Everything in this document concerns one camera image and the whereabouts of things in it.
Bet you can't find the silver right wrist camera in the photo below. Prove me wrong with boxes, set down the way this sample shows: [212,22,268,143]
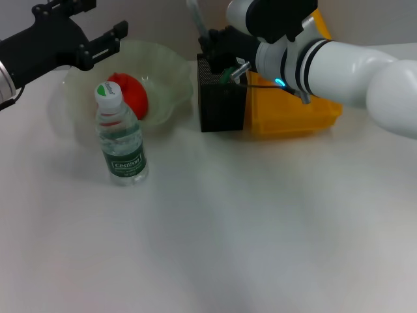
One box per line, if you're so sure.
[246,0,319,44]

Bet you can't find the thin right arm cable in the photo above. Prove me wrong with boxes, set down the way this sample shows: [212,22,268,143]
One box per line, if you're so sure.
[237,83,299,94]

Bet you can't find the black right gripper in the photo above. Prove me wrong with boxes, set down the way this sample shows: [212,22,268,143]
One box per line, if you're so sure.
[198,25,262,74]

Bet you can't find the black mesh pen holder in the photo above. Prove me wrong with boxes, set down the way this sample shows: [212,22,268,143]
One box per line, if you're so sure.
[196,52,248,134]

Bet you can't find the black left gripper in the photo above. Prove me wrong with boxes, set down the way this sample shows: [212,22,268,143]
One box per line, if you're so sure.
[0,0,129,88]

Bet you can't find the thin arm cable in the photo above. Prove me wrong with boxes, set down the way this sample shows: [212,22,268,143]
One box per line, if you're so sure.
[0,86,25,112]
[237,83,299,94]

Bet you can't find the grey marker pen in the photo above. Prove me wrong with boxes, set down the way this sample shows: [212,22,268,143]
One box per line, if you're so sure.
[186,0,209,38]

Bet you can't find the orange fruit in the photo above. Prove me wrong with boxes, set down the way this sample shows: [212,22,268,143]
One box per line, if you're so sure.
[106,72,150,121]

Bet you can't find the thin left arm cable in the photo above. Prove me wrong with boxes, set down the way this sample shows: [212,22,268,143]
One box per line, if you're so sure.
[0,86,25,112]

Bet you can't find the pale green glass fruit plate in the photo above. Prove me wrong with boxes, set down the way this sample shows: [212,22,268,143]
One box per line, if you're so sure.
[48,39,195,138]

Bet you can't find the mint green utility knife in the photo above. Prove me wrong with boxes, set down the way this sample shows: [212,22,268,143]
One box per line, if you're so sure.
[218,66,236,84]

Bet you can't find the clear green-label water bottle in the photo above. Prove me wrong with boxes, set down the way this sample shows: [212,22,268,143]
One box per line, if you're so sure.
[94,81,150,188]

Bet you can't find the yellow plastic bin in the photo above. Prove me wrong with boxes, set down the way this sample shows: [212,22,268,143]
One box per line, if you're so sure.
[244,8,343,136]

